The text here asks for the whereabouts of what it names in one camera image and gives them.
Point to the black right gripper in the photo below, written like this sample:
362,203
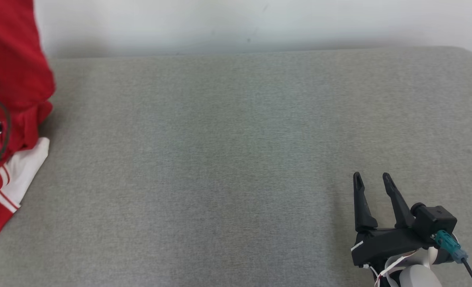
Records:
387,243

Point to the red jersey with white sleeves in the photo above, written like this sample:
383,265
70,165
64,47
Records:
8,179

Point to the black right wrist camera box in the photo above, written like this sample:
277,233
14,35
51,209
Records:
435,221

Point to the teal right camera connector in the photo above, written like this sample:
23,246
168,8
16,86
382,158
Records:
449,243

